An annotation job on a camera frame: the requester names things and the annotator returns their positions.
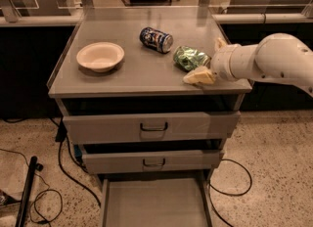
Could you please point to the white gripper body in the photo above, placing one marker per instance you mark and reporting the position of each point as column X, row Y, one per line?
column 222, row 62

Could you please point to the crushed green can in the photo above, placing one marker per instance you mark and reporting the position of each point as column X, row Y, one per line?
column 189, row 58

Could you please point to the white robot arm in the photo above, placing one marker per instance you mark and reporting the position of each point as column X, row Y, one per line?
column 278, row 58

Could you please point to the blue soda can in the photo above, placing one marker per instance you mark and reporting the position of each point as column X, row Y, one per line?
column 156, row 39

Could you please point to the grey drawer cabinet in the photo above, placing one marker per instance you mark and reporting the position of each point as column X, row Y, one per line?
column 143, row 72

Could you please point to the grey middle drawer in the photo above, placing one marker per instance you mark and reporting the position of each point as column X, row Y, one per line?
column 151, row 156

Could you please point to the grey drawer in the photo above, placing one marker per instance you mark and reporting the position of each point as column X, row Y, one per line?
column 155, row 199
column 151, row 156
column 146, row 119

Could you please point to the grey top drawer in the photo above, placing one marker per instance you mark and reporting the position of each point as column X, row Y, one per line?
column 146, row 119

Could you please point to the grey bottom drawer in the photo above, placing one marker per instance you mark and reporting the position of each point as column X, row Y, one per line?
column 155, row 199

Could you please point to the white bowl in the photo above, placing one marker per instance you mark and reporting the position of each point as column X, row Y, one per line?
column 100, row 56

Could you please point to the black pole on floor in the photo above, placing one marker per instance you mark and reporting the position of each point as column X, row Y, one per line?
column 26, row 192

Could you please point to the white rail pipe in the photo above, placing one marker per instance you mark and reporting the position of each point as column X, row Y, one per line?
column 261, row 18

